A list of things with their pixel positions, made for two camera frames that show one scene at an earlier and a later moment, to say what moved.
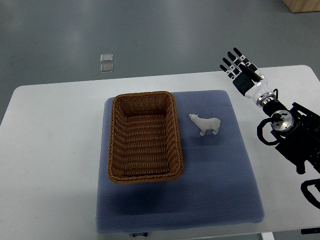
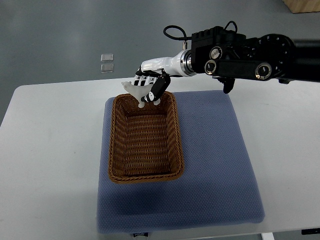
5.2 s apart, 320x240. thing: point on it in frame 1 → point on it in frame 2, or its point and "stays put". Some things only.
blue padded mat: [217, 186] stays put
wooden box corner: [301, 6] stays put
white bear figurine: [213, 123] → [140, 91]
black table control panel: [312, 230] stays put
